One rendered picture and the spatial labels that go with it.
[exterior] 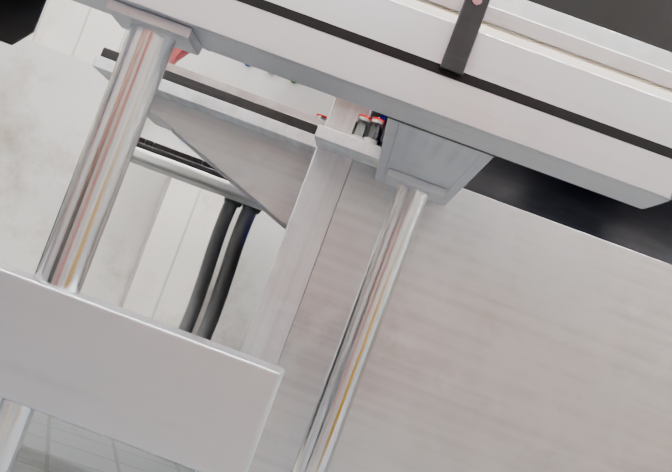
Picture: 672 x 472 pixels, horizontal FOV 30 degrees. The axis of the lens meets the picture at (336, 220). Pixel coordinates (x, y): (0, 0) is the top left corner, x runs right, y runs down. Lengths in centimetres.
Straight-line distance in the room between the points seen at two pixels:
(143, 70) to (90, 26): 507
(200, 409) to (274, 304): 81
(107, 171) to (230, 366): 23
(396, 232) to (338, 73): 62
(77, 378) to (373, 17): 46
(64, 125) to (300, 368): 436
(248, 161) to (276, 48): 93
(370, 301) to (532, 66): 66
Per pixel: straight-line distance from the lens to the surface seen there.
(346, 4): 126
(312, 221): 205
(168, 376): 126
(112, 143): 130
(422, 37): 126
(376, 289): 183
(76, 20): 637
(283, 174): 216
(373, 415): 206
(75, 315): 128
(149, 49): 131
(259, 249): 638
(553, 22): 213
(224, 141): 218
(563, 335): 208
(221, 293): 319
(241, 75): 313
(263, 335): 205
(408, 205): 184
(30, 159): 631
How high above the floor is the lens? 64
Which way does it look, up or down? 3 degrees up
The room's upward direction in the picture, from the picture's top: 20 degrees clockwise
